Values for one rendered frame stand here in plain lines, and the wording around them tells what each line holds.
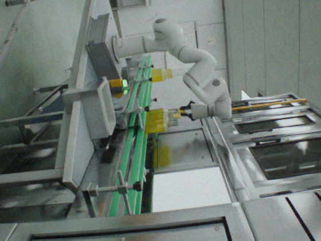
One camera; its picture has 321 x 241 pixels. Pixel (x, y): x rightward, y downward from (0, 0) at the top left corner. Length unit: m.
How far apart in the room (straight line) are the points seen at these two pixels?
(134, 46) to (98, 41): 0.20
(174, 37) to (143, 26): 5.97
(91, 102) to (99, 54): 0.32
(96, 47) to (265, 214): 1.09
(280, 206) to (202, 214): 0.15
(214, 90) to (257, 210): 0.82
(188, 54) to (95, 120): 0.51
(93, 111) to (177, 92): 6.47
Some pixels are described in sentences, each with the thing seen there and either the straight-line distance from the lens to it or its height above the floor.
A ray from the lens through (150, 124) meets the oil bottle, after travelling 1.51.
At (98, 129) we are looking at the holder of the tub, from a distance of 1.23.
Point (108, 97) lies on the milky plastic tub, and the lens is 1.34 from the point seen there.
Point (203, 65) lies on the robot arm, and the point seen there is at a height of 1.29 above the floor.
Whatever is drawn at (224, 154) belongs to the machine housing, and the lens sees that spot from 1.46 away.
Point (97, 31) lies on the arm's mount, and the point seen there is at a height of 0.81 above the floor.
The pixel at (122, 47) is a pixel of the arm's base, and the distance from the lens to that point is 1.49.
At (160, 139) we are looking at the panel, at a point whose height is 1.03.
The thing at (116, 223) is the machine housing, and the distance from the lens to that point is 0.59.
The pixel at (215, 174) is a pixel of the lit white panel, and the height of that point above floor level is 1.28.
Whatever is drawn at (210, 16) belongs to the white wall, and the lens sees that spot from 7.38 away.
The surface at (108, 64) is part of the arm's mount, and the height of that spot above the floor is 0.83.
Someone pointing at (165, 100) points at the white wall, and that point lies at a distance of 7.66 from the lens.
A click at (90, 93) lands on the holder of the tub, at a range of 1.18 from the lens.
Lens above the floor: 1.13
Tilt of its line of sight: 3 degrees down
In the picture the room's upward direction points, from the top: 83 degrees clockwise
